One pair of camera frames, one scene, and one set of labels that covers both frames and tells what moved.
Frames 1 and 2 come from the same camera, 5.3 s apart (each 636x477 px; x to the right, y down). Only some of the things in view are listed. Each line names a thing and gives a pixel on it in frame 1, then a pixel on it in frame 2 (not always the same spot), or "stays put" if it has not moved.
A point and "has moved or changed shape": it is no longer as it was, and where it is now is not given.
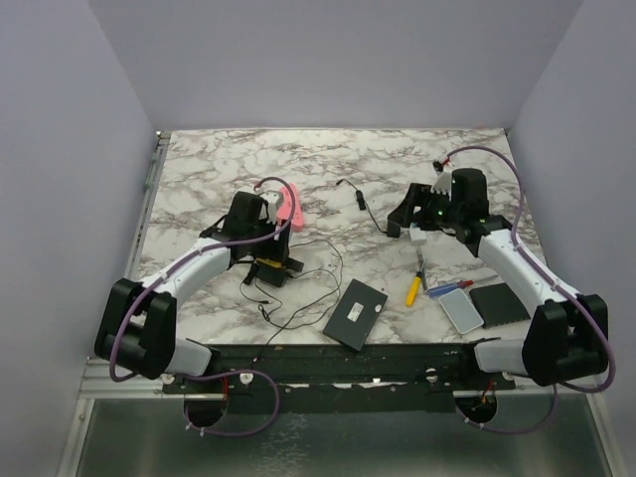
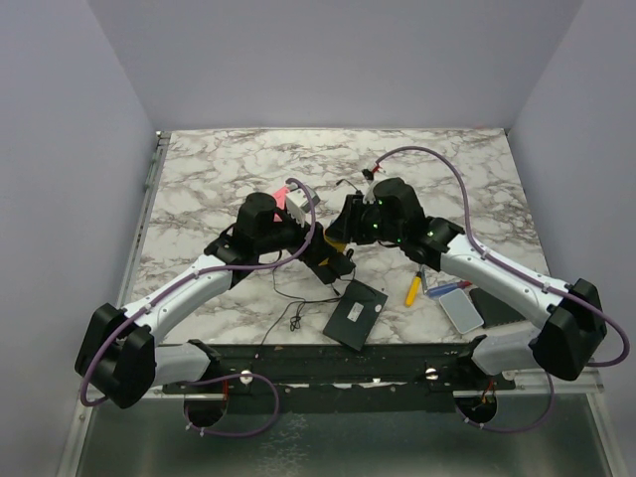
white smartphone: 461,311 stays put
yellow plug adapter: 269,262 has moved or changed shape
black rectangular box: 355,315 stays put
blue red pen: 436,291 stays put
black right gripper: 417,195 → 360,236
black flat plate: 497,305 stays put
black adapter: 272,276 → 329,268
